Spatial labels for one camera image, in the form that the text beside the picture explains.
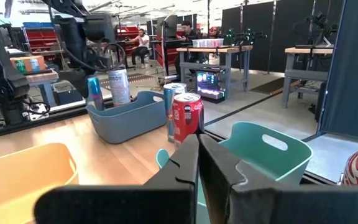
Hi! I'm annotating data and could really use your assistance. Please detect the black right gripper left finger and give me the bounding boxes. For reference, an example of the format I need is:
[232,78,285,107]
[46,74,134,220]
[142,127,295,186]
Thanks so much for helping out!
[34,134,200,224]

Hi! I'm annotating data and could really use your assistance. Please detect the rack of red bins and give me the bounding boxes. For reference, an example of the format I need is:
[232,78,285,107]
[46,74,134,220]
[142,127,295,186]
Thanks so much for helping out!
[22,21,58,55]

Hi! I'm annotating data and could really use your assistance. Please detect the blue-grey plastic bin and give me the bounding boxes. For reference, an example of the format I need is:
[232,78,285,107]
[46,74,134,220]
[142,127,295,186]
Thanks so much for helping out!
[85,90,167,144]

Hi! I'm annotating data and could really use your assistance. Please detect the yellow plastic bin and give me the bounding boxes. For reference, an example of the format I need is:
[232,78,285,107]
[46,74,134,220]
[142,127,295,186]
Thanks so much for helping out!
[0,142,80,224]

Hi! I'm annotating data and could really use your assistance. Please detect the dark blue partition panel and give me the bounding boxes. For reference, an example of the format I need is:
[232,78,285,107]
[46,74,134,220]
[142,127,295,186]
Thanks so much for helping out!
[317,0,358,141]

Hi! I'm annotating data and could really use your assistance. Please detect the grey workshop table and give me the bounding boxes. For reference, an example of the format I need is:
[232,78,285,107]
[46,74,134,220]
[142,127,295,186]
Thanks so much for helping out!
[0,70,59,121]

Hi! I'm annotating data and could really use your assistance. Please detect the blue silver Red Bull can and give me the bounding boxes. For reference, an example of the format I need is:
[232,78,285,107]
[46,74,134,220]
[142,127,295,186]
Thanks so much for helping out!
[86,76,105,111]
[162,82,188,143]

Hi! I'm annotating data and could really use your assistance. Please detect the black partition wall panels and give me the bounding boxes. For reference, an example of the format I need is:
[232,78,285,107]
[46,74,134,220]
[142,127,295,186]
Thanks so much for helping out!
[221,0,344,74]

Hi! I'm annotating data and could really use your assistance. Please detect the computer tower with lights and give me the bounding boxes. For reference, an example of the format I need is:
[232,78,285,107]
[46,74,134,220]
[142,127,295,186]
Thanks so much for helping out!
[195,70,226,103]

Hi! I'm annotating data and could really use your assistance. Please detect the silver Celsius drink can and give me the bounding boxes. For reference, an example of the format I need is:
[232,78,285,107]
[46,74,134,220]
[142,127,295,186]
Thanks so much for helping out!
[108,68,132,107]

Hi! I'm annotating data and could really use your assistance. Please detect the black computer monitor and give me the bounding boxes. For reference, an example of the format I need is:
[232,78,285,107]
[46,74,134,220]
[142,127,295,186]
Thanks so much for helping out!
[156,14,178,40]

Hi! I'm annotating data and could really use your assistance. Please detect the cardboard soda carton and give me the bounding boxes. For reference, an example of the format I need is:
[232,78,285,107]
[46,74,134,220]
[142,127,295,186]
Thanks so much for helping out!
[10,55,46,75]

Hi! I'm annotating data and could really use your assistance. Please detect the person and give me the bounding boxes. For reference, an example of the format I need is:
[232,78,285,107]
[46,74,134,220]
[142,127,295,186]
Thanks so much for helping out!
[174,20,200,80]
[128,28,151,69]

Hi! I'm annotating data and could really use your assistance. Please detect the teal plastic bin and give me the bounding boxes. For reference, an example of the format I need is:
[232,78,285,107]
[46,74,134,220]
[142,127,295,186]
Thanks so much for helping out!
[155,121,314,224]

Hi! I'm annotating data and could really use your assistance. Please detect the red shelving unit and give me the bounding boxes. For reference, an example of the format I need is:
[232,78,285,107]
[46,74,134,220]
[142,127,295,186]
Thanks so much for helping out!
[116,26,141,57]

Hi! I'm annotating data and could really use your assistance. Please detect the grey storage crate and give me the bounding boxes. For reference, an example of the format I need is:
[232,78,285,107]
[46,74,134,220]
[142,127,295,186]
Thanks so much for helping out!
[53,80,84,106]

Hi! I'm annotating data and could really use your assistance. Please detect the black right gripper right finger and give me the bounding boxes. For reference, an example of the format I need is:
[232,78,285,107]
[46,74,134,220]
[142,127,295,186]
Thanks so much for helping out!
[199,133,358,224]

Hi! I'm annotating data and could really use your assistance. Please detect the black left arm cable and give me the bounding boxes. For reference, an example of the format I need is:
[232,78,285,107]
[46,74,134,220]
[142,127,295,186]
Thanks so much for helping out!
[61,42,127,74]

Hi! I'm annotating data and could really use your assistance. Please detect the wooden workbench grey legs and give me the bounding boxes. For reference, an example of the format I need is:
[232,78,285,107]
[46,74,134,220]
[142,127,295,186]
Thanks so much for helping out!
[283,46,335,109]
[176,45,254,100]

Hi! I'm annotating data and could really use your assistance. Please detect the clear plastic storage tub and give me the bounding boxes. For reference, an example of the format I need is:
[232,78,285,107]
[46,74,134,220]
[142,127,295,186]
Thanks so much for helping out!
[192,38,225,49]

